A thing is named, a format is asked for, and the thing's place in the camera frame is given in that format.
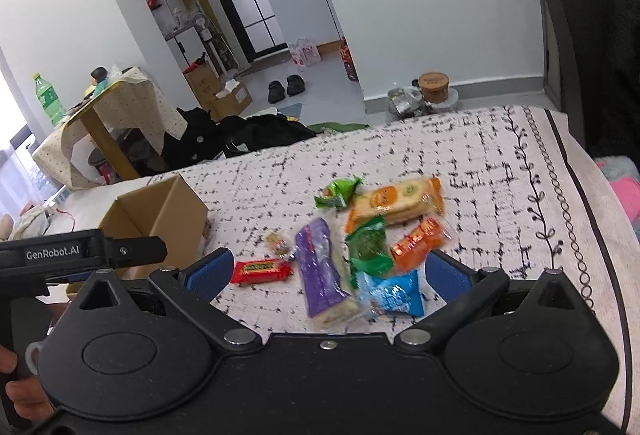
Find orange snack packet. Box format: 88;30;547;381
390;217;447;273

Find black slipper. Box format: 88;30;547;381
268;81;286;105
286;74;306;97

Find orange cracker pack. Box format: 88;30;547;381
345;177;444;235

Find tall cardboard box on floor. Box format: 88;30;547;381
183;62;222;111

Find person's left hand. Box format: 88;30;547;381
0;346;54;422

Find black slipper right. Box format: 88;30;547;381
286;74;306;97

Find green soda bottle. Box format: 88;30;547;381
32;73;66;126

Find black slipper left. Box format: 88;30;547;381
268;81;286;105

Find purple wafer pack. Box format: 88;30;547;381
295;217;359;330

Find green floor mat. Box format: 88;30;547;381
308;122;369;135

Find red oil bottle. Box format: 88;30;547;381
340;36;359;82

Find small clear candy packet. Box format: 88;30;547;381
264;231;295;262

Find red cable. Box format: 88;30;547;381
49;208;77;231

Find plastic bag by wall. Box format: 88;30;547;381
386;86;425;119

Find small table with dotted cloth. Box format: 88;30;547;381
34;67;186;190

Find dark green snack packet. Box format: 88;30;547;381
346;216;394;277

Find patterned white bed blanket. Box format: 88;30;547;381
181;107;639;433

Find doll figure on table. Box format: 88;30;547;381
91;67;108;96

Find plush toy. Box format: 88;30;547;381
0;214;14;241

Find brown lidded tub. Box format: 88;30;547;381
412;72;450;104

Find pink plastic bag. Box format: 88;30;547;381
288;38;322;69

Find open cardboard box on floor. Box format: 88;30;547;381
213;79;253;120

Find light green snack packet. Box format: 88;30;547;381
314;177;362;210

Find black clothes pile on floor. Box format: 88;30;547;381
160;108;317;170

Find black chair with clothes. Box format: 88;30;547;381
544;0;639;160

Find blue snack bag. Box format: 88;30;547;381
357;270;424;318

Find white kitchen cabinet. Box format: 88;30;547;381
268;0;343;45

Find brown cardboard box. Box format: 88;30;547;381
63;175;210;269

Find red chocolate bar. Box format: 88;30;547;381
231;259;293;285

